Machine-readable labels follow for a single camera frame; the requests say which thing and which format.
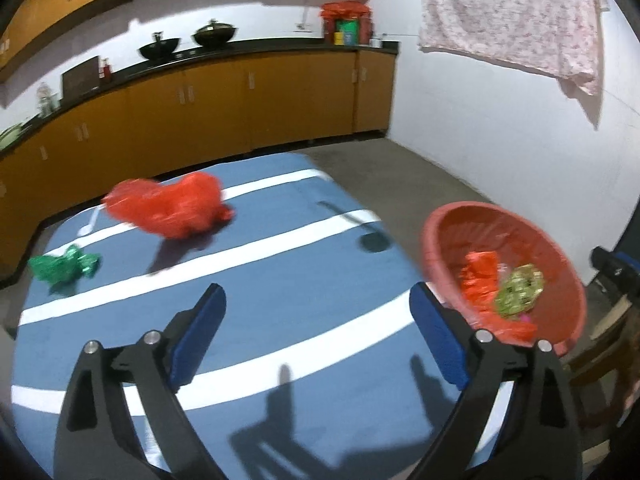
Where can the red bottle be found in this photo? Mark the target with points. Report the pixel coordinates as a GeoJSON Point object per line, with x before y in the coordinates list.
{"type": "Point", "coordinates": [105, 71]}

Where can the pink floral hanging cloth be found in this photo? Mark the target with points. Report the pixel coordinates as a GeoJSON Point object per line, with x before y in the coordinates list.
{"type": "Point", "coordinates": [510, 15]}

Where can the wooden lower kitchen cabinets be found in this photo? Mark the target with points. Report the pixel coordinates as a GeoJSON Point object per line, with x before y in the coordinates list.
{"type": "Point", "coordinates": [200, 105]}

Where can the black wok with lid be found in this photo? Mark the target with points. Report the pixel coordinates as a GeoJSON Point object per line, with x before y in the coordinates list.
{"type": "Point", "coordinates": [214, 34]}

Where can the glass jar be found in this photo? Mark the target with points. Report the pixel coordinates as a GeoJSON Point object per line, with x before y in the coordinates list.
{"type": "Point", "coordinates": [46, 100]}

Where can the green basin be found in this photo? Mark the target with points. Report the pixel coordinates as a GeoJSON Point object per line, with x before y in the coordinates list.
{"type": "Point", "coordinates": [11, 134]}

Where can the blue striped tablecloth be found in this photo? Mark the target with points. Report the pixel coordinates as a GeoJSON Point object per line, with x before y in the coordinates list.
{"type": "Point", "coordinates": [225, 285]}

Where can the dark cutting board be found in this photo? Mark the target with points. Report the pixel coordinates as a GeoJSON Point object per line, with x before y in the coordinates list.
{"type": "Point", "coordinates": [80, 80]}

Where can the large orange plastic bag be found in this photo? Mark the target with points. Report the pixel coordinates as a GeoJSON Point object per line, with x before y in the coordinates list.
{"type": "Point", "coordinates": [480, 280]}
{"type": "Point", "coordinates": [170, 207]}

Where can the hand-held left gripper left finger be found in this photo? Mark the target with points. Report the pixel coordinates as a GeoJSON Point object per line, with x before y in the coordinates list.
{"type": "Point", "coordinates": [197, 332]}

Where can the black kitchen countertop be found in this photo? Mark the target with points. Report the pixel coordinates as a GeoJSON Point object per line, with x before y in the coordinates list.
{"type": "Point", "coordinates": [175, 60]}

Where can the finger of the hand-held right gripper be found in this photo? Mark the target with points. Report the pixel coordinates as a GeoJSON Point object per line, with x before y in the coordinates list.
{"type": "Point", "coordinates": [617, 272]}

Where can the white cup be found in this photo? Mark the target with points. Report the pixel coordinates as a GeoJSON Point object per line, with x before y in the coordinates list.
{"type": "Point", "coordinates": [375, 41]}

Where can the wooden stool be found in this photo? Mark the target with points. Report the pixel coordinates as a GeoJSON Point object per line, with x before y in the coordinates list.
{"type": "Point", "coordinates": [600, 360]}

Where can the black ladle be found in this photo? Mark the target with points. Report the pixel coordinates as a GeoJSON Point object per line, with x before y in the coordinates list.
{"type": "Point", "coordinates": [372, 240]}

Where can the red bag with boxes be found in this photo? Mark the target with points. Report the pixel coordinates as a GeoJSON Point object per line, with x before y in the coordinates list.
{"type": "Point", "coordinates": [346, 22]}

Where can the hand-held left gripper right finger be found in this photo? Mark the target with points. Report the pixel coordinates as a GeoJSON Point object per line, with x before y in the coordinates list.
{"type": "Point", "coordinates": [440, 332]}

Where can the white spoon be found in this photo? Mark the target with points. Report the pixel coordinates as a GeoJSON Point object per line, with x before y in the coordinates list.
{"type": "Point", "coordinates": [89, 222]}

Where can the green plastic bag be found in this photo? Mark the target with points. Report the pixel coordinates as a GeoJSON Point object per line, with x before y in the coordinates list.
{"type": "Point", "coordinates": [62, 267]}

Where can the yellow-green plastic bag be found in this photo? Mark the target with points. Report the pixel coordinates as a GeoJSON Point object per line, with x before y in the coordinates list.
{"type": "Point", "coordinates": [520, 290]}

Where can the red plastic basket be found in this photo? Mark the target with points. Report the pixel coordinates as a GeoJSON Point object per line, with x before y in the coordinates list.
{"type": "Point", "coordinates": [450, 245]}

